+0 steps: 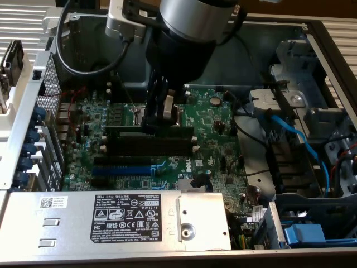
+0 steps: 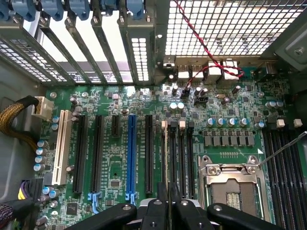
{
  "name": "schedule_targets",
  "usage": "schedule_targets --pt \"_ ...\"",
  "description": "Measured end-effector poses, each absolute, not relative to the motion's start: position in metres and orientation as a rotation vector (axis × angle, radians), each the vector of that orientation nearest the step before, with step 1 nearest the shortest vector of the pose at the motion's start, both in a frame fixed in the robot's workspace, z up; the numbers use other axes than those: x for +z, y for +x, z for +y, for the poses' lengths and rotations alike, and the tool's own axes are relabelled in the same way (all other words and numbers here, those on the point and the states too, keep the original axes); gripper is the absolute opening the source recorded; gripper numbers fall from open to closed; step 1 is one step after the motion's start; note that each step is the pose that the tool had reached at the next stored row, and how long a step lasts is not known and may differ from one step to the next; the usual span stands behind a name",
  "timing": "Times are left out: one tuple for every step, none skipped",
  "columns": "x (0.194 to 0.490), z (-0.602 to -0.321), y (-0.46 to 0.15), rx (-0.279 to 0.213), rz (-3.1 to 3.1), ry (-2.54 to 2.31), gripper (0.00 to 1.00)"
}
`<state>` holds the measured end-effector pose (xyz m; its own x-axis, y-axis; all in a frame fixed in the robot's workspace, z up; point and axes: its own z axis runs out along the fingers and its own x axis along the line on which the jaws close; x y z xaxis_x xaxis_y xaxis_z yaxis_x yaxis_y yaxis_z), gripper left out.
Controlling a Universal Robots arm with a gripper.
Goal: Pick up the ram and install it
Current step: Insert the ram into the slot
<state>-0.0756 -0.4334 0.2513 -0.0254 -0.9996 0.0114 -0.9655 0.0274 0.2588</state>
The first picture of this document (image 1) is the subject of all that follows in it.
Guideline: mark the silver coin cell battery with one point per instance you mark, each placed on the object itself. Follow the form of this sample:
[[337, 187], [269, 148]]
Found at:
[[214, 101]]

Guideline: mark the green Dell motherboard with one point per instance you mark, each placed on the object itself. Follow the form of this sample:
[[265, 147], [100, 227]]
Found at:
[[206, 123]]

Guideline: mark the long black expansion slot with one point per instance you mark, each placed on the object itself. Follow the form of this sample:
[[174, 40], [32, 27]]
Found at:
[[122, 161]]

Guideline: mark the white corner block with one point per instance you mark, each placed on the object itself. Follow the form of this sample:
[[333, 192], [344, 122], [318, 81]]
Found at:
[[50, 19]]

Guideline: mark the black ribbed plastic bracket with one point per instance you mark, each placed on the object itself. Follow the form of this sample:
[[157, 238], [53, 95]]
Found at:
[[287, 167]]

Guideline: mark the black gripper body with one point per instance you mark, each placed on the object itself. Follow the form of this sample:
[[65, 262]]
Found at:
[[181, 61]]

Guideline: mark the silver chipset heatsink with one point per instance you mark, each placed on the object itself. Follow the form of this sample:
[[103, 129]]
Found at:
[[184, 185]]

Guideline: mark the silver CPU socket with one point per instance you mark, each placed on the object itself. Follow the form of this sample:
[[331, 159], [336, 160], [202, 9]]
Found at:
[[136, 113]]

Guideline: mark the short black expansion slot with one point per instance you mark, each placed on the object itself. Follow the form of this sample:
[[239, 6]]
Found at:
[[99, 182]]

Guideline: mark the black graphics card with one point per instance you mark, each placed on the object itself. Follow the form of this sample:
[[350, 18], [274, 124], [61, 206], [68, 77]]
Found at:
[[15, 61]]

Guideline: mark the RAM slot with white latches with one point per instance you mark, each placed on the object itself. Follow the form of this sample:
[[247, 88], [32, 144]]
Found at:
[[150, 152], [150, 143], [131, 98], [131, 91]]

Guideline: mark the silver disk bay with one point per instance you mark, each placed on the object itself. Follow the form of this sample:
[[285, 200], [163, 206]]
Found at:
[[259, 96]]

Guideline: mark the black plastic bar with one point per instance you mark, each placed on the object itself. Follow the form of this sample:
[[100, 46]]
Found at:
[[279, 95]]

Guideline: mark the green RAM stick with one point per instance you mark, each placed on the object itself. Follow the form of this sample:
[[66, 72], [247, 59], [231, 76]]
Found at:
[[173, 132]]

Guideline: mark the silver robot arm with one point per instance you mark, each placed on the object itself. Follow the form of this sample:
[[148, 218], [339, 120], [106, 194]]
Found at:
[[195, 16]]

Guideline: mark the grey open PC case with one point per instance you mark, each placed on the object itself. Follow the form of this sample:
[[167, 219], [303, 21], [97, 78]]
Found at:
[[223, 69]]

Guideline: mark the grey plastic bay cover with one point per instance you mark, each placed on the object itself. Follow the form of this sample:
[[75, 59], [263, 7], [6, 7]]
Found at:
[[295, 56]]

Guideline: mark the blue plastic drive latch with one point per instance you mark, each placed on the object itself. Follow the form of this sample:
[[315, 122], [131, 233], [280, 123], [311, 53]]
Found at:
[[304, 234]]

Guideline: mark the long blue expansion slot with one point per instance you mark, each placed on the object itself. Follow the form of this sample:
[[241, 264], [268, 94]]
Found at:
[[120, 171]]

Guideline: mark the silver power supply unit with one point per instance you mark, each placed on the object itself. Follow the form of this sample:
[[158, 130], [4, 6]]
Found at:
[[69, 223]]

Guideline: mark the blue slot retention clip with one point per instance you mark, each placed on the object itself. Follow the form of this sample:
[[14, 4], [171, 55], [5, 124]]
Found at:
[[39, 114], [33, 136], [21, 178], [26, 163], [29, 150]]

